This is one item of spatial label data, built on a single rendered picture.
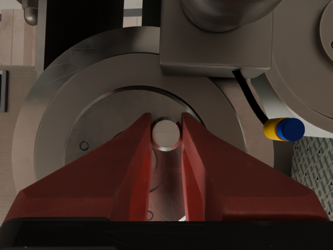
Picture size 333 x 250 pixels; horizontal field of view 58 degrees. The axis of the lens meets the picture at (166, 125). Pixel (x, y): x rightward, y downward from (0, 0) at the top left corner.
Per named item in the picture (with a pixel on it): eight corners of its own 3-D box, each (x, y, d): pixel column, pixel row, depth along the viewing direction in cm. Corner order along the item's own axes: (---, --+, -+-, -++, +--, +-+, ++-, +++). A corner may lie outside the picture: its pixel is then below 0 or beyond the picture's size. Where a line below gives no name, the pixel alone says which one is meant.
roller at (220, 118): (256, 59, 16) (238, 277, 16) (206, 100, 42) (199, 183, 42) (41, 43, 16) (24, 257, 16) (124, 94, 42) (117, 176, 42)
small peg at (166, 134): (181, 114, 12) (185, 149, 12) (180, 116, 15) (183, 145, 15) (146, 118, 12) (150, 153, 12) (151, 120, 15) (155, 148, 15)
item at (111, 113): (29, 157, 15) (139, 54, 15) (47, 154, 17) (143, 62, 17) (132, 270, 15) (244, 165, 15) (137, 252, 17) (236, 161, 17)
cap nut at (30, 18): (39, -7, 48) (37, 22, 48) (48, 3, 52) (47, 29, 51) (16, -7, 48) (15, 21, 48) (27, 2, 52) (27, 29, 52)
